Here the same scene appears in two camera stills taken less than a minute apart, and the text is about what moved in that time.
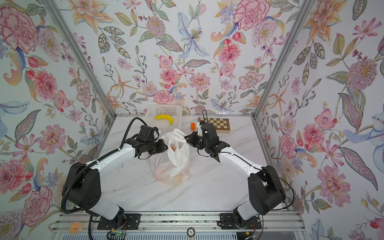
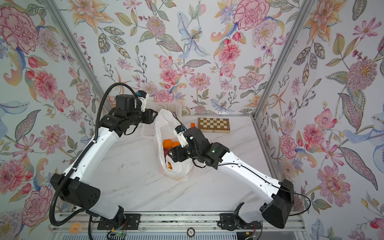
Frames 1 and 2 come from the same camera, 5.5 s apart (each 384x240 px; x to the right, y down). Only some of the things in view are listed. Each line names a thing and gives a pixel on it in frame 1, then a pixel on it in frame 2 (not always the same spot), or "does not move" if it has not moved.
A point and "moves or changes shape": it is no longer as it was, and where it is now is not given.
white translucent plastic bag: x=172 y=166 moves or changes shape
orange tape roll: x=79 y=227 does not move
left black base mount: x=132 y=221 does not move
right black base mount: x=228 y=221 does not move
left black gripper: x=159 y=145 → x=149 y=115
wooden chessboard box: x=221 y=125 does not move
